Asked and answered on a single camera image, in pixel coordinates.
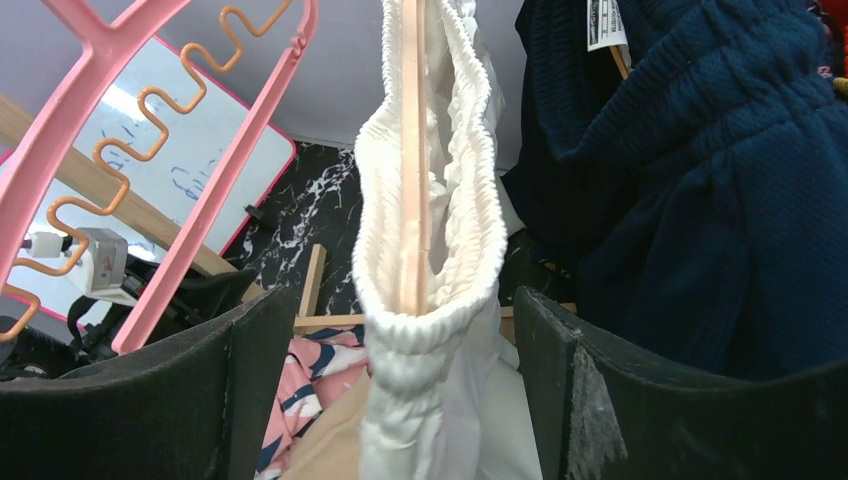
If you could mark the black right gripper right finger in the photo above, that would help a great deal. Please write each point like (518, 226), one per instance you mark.
(604, 408)

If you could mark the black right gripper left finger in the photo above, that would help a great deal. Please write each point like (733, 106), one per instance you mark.
(194, 405)

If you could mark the white shorts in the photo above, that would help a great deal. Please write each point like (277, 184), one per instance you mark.
(446, 400)

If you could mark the light wooden hanger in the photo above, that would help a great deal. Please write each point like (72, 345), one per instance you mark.
(414, 171)

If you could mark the pink shark print shorts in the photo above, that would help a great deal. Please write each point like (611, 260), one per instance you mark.
(319, 368)

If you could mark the beige shorts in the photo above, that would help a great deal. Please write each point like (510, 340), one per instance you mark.
(330, 450)

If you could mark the navy blue hanging shorts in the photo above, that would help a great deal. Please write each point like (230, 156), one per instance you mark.
(699, 205)

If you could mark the pink and orange hanger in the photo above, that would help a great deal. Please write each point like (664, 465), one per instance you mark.
(106, 51)

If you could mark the pink framed whiteboard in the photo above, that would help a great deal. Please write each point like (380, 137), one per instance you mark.
(174, 180)

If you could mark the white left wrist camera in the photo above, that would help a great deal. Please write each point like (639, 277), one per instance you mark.
(99, 272)

